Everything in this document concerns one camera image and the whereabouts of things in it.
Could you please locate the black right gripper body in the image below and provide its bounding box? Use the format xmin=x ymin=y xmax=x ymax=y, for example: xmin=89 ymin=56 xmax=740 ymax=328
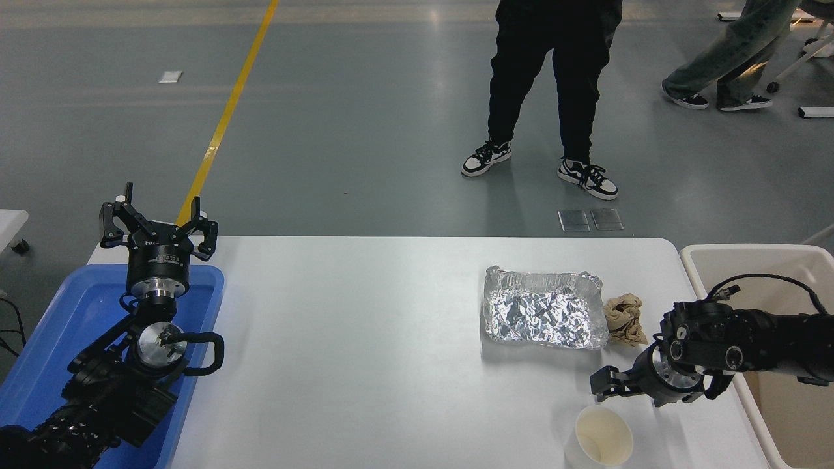
xmin=629 ymin=344 xmax=706 ymax=406

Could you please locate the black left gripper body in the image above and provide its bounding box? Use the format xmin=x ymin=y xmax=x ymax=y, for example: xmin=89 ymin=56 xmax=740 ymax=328
xmin=126 ymin=225 xmax=194 ymax=285

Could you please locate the white paper cup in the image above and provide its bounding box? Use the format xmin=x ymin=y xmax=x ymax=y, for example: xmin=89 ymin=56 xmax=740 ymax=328
xmin=575 ymin=405 xmax=634 ymax=467

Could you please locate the crumpled tan paper ball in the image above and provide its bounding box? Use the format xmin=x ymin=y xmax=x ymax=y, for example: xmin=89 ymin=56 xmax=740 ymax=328
xmin=603 ymin=293 xmax=649 ymax=347

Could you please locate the silver foil tray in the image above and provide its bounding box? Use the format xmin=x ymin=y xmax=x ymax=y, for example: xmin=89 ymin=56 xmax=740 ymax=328
xmin=482 ymin=265 xmax=610 ymax=350

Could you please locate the blue plastic tray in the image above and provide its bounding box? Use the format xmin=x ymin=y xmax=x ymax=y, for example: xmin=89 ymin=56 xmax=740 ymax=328
xmin=0 ymin=264 xmax=225 ymax=469

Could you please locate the large pale bin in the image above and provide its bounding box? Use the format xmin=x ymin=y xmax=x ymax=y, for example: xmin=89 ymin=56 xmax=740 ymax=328
xmin=680 ymin=244 xmax=834 ymax=469

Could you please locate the person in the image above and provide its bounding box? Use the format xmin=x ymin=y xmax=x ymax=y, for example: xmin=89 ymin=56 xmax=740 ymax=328
xmin=661 ymin=0 xmax=802 ymax=111
xmin=461 ymin=0 xmax=624 ymax=201

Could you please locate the black cable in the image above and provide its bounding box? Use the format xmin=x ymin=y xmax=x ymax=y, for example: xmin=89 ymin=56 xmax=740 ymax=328
xmin=0 ymin=296 xmax=27 ymax=358

